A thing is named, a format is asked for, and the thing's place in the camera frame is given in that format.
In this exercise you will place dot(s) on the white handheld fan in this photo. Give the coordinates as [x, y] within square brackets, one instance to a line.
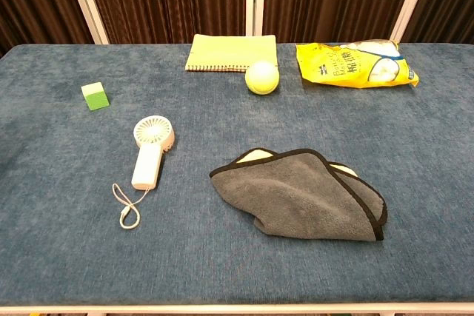
[147, 168]

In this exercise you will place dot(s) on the blue table cloth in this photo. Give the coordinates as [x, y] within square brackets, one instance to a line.
[237, 183]

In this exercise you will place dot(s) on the yellow tennis ball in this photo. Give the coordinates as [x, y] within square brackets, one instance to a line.
[261, 77]

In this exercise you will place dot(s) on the yellow spiral notebook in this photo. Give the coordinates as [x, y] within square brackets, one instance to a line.
[229, 55]

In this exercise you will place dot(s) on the grey microfibre cloth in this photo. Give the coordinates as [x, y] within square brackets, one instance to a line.
[296, 201]

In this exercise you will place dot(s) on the yellow bag of cotton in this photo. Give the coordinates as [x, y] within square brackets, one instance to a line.
[348, 68]

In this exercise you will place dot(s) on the green and white block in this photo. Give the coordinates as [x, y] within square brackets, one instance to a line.
[96, 97]

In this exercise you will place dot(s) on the white table edge rail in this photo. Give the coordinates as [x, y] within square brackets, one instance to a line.
[237, 309]

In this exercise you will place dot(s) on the white slanted frame post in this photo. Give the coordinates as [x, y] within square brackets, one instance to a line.
[411, 1]
[87, 1]

